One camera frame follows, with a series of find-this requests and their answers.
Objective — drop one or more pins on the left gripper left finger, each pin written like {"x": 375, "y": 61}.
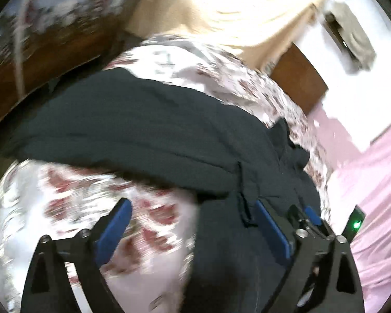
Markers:
{"x": 47, "y": 286}

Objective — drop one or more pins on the beige hanging cloth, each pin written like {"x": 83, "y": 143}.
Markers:
{"x": 258, "y": 32}

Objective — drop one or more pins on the pink curtain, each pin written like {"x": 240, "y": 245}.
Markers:
{"x": 365, "y": 182}

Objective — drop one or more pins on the olive green hanging cloth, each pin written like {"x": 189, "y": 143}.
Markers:
{"x": 356, "y": 51}

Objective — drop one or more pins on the floral satin bedspread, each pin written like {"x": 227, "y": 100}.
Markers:
{"x": 39, "y": 198}

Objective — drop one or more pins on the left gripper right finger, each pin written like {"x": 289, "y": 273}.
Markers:
{"x": 320, "y": 272}

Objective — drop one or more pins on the brown wooden headboard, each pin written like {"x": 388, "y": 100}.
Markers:
{"x": 299, "y": 79}

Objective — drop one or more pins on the black padded jacket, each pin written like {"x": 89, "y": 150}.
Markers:
{"x": 180, "y": 137}

